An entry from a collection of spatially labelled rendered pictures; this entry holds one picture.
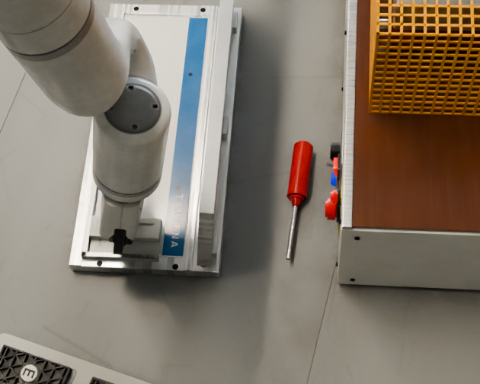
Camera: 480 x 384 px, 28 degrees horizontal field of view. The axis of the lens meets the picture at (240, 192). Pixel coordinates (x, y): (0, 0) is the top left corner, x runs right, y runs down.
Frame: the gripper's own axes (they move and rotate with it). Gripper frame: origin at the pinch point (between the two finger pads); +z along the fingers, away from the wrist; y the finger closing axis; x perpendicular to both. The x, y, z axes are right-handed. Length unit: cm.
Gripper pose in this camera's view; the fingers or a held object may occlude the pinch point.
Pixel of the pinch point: (123, 222)
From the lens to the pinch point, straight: 131.5
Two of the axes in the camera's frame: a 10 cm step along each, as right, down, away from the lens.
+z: -1.4, 4.2, 9.0
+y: -0.7, 9.0, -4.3
